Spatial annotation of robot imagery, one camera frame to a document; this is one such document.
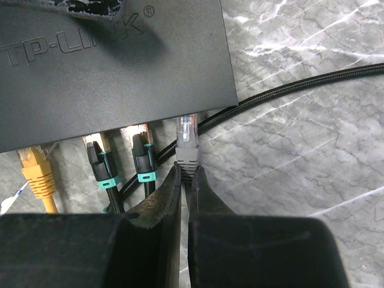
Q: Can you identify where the grey ethernet cable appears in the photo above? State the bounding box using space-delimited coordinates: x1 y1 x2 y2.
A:
175 113 201 211

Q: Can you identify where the black network switch box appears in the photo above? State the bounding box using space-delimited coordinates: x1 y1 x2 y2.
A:
1 1 238 152

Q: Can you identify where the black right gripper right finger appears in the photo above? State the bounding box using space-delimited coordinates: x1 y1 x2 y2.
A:
188 167 349 287

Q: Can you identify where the yellow ethernet cable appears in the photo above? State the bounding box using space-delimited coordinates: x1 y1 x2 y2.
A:
16 145 59 214

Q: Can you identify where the black ethernet cable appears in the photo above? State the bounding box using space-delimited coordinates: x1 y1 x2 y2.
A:
81 133 125 214
101 62 384 214

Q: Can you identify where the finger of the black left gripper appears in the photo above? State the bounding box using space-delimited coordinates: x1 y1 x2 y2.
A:
38 0 126 21

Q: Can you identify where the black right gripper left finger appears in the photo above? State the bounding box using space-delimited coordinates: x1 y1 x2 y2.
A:
1 165 181 287

